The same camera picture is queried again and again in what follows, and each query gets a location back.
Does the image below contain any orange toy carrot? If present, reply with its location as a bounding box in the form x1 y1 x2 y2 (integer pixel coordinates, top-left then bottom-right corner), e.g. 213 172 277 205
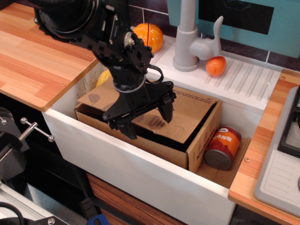
206 56 226 76

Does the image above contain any black chalkboard panel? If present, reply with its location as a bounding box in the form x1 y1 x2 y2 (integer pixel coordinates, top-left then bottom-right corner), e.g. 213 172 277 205
198 0 274 35

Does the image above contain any grey toy stove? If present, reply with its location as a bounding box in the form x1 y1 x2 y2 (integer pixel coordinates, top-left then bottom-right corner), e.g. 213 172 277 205
254 87 300 216

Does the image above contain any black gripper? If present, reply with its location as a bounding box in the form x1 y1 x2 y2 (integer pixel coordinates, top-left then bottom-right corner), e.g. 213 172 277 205
103 81 176 140

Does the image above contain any brown cardboard box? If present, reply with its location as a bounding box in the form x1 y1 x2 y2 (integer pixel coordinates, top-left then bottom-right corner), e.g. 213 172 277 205
75 78 222 173

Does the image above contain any orange beans can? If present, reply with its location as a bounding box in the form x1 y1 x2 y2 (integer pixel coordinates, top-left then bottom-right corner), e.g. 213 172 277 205
204 126 242 170

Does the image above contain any yellow toy corn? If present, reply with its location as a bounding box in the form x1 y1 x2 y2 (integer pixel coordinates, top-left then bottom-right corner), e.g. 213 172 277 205
96 70 112 87

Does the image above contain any white toy sink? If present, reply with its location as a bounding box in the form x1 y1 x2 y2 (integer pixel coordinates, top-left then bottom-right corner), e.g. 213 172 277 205
43 37 282 225

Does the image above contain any blue clamp handle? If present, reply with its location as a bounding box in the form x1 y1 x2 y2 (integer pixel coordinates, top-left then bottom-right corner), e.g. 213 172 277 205
86 214 110 225

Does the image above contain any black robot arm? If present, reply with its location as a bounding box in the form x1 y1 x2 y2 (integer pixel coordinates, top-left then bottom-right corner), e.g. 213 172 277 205
32 0 176 140

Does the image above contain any silver cabinet handle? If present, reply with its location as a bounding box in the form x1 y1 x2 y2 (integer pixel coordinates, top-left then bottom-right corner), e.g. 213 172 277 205
19 117 55 142

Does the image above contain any grey toy faucet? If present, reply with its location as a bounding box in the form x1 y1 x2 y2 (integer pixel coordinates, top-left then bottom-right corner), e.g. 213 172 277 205
173 0 224 72

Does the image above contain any aluminium frame rail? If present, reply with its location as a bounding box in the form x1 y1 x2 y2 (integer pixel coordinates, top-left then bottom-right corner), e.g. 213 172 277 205
0 182 65 225

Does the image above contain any black clamp mount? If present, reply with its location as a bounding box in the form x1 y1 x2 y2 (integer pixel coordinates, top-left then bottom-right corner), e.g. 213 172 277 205
0 107 29 183

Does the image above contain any orange toy pumpkin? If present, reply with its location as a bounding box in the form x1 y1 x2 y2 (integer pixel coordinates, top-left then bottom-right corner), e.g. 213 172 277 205
133 23 164 53

